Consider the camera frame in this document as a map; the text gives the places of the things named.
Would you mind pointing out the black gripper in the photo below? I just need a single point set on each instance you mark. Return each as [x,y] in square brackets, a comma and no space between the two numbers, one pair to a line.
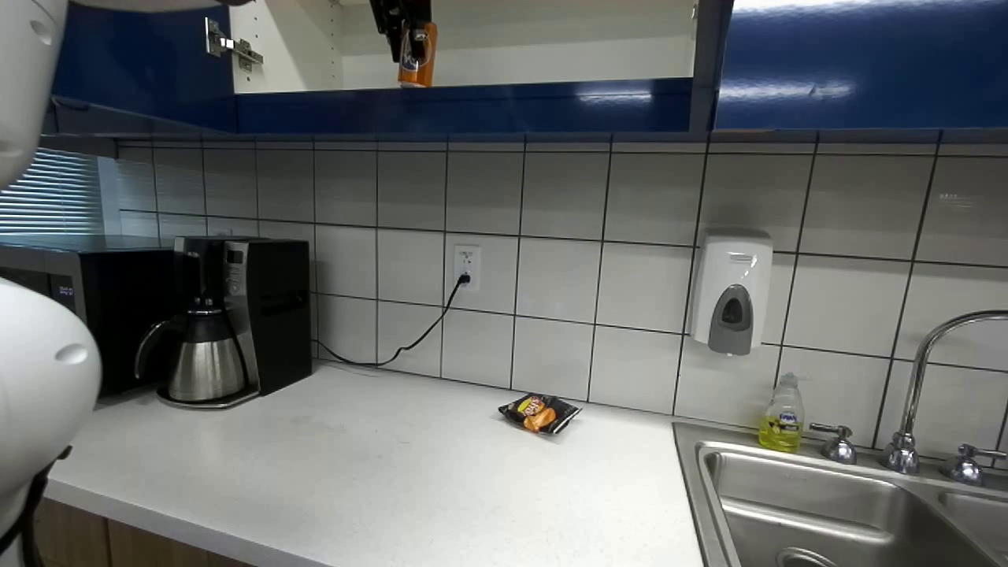
[395,17]

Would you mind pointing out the orange Fanta soda can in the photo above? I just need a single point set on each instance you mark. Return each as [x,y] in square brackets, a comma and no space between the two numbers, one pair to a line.
[417,54]

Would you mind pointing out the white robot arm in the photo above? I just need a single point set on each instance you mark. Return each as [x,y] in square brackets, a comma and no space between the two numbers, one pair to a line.
[48,357]

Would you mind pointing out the metal cabinet hinge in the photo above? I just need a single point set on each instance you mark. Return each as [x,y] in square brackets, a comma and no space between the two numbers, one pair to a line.
[222,44]

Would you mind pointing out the blue top cabinet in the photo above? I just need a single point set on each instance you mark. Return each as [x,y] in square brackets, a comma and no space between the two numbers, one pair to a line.
[391,66]

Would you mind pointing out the blue cabinet door right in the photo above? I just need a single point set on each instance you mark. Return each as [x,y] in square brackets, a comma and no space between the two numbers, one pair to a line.
[864,65]

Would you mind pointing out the black coffee maker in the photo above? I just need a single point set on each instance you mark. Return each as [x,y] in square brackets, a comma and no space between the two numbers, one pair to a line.
[266,291]

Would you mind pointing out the black microwave oven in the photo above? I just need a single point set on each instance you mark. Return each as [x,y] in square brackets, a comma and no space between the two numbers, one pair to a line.
[120,295]

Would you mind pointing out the steel coffee carafe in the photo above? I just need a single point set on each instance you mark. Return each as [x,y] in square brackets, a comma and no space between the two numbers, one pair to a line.
[209,367]

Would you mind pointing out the black snack tray with food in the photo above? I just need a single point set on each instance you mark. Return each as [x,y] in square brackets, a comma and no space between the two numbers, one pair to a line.
[541,415]

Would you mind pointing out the white soap dispenser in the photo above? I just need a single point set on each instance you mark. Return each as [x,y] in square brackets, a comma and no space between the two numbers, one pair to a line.
[731,291]

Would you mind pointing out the yellow dish soap bottle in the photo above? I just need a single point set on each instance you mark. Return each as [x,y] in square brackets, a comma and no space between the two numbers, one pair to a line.
[781,420]

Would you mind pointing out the stainless steel sink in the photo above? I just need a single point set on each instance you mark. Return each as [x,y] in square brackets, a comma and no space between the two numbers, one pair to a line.
[762,507]

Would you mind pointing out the white wall outlet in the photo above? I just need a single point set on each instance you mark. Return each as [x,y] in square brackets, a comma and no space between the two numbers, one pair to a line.
[467,265]

